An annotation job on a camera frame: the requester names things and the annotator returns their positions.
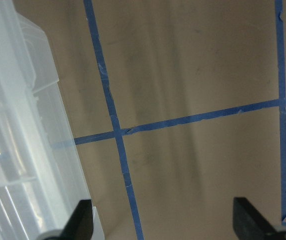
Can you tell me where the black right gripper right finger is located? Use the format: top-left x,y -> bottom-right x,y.
233,197 -> 286,240

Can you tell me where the clear plastic box lid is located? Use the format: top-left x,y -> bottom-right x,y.
0,0 -> 105,240

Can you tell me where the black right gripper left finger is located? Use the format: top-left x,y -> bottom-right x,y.
36,199 -> 94,240

